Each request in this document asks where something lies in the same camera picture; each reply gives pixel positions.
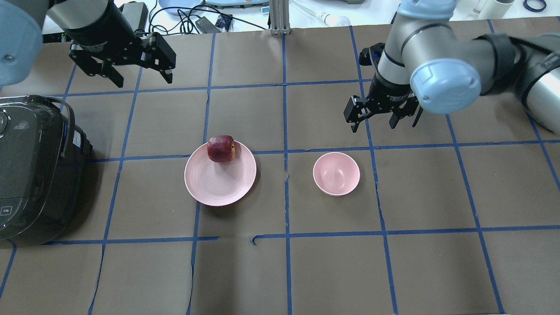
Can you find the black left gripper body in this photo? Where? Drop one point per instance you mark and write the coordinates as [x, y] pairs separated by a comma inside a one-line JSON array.
[[101, 27]]

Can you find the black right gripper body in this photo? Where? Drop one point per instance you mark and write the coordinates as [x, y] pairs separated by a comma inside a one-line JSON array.
[[390, 93]]

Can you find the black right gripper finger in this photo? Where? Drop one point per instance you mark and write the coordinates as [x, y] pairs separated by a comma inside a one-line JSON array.
[[402, 112], [355, 112]]

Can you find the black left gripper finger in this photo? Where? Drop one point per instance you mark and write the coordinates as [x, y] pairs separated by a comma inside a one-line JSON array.
[[158, 55], [92, 67]]

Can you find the pink bowl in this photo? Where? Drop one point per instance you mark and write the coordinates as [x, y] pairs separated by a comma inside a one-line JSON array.
[[336, 174]]

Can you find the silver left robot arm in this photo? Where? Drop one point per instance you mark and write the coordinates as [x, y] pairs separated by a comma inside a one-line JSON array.
[[21, 38]]

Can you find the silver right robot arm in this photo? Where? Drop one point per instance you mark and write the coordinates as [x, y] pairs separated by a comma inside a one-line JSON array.
[[423, 67]]

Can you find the blue plate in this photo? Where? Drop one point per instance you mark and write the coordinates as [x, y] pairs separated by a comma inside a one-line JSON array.
[[173, 6]]

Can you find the red apple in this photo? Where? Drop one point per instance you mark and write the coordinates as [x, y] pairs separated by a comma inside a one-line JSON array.
[[222, 149]]

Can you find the pink plate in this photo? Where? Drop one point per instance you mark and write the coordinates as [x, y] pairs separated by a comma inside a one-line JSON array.
[[220, 184]]

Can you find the black power adapter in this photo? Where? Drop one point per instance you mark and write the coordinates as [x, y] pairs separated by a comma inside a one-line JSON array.
[[136, 14]]

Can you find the small black adapter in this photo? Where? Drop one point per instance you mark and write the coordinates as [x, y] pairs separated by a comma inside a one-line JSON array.
[[205, 26]]

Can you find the dark brown rice cooker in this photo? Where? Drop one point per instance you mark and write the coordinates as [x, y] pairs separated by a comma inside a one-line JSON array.
[[42, 158]]

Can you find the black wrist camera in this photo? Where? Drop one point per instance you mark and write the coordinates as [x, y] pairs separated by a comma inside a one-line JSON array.
[[371, 56]]

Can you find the aluminium frame post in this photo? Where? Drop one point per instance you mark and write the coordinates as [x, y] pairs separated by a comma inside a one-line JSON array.
[[279, 17]]

